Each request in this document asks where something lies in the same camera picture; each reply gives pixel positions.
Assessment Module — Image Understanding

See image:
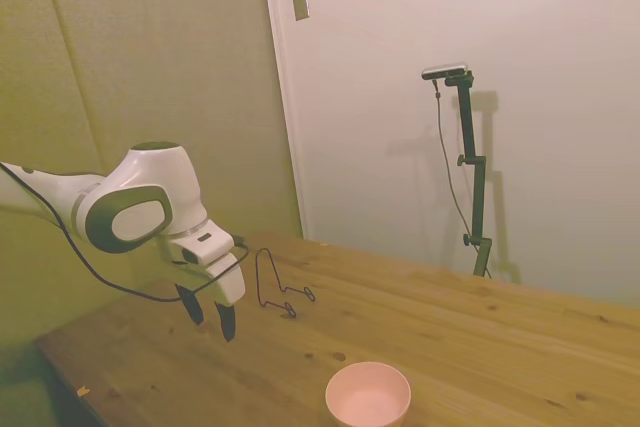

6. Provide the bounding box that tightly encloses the black wire bowl stand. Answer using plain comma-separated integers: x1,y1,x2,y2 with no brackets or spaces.
254,247,317,321

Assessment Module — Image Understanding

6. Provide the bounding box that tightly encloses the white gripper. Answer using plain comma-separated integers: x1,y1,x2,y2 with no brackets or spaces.
167,219,247,344

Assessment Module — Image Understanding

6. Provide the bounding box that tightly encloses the grey camera on stand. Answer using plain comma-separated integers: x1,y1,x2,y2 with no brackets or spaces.
421,62,470,81

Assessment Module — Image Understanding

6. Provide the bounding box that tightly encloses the black jointed camera stand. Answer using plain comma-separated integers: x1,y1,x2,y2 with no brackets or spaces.
444,71,494,278

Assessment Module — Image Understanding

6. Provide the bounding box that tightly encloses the pink bowl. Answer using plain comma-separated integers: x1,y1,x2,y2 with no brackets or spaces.
324,360,412,427

